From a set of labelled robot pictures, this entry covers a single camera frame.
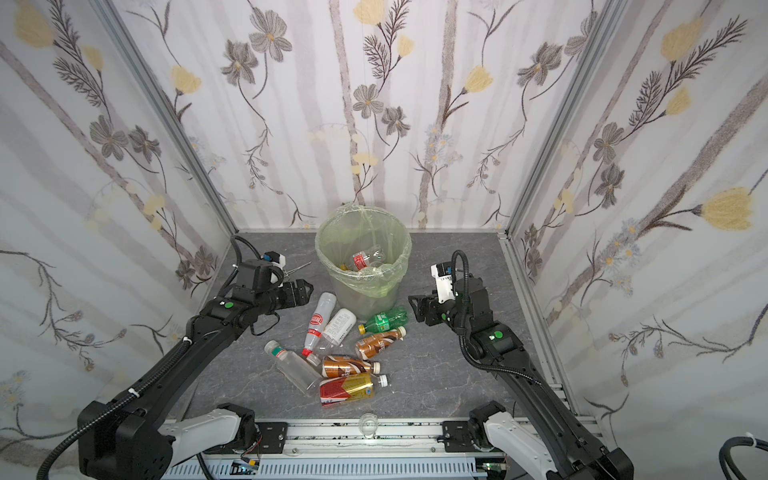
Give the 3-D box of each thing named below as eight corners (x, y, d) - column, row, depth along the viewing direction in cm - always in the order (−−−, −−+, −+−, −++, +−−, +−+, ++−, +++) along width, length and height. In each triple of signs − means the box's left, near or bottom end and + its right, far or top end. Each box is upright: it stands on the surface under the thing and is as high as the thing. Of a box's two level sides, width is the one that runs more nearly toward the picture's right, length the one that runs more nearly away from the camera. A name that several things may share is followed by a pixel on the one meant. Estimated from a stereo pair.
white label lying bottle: (325, 339, 92) (322, 332, 88) (343, 314, 97) (341, 306, 93) (340, 348, 90) (338, 340, 86) (357, 321, 96) (356, 313, 92)
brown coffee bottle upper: (362, 366, 88) (361, 358, 83) (354, 353, 90) (353, 345, 86) (407, 338, 94) (408, 330, 89) (398, 326, 96) (399, 318, 92)
